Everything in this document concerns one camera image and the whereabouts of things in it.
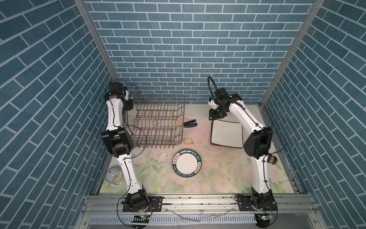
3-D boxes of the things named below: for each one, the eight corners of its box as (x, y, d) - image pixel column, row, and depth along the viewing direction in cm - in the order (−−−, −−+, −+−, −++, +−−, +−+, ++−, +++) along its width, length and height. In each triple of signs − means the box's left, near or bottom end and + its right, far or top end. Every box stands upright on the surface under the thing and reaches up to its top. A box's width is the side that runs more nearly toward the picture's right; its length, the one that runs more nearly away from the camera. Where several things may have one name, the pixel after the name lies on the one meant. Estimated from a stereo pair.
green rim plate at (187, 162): (171, 177, 84) (171, 175, 81) (174, 150, 95) (173, 148, 92) (202, 177, 84) (202, 175, 82) (200, 151, 95) (201, 148, 92)
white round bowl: (110, 185, 82) (101, 179, 74) (114, 172, 86) (106, 166, 78) (122, 185, 82) (115, 180, 74) (125, 173, 86) (119, 166, 78)
